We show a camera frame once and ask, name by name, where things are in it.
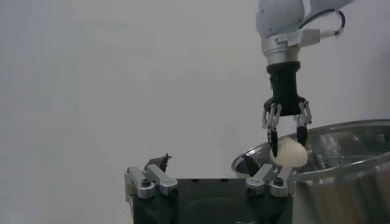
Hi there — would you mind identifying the white steamed baozi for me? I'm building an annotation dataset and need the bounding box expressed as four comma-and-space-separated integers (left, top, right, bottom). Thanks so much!
269, 136, 309, 168

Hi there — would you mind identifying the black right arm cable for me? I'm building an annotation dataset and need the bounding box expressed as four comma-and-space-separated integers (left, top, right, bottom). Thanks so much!
300, 8, 347, 38

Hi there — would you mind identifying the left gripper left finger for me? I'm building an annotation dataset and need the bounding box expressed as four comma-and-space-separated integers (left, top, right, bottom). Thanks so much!
124, 153, 179, 200

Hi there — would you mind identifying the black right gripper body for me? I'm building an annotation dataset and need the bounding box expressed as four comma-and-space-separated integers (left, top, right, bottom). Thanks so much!
263, 60, 308, 118

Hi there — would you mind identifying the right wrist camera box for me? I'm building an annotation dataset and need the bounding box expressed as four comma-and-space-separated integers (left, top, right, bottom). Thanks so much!
300, 28, 321, 47

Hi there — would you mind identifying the perforated steel steamer basket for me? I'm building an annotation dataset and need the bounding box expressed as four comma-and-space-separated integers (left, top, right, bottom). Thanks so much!
230, 118, 390, 224

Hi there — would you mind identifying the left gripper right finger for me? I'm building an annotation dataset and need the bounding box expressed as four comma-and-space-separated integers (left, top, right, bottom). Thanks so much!
242, 153, 297, 198

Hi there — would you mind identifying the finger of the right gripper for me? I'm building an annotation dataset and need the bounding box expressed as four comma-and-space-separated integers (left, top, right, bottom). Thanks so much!
261, 102, 283, 158
292, 99, 313, 147

